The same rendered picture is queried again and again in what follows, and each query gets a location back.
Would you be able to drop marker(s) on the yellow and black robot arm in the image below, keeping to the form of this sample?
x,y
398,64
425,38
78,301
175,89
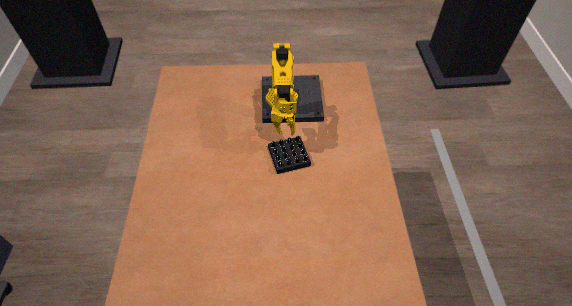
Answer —
x,y
282,95

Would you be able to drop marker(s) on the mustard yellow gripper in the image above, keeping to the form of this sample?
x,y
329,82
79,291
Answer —
x,y
278,116

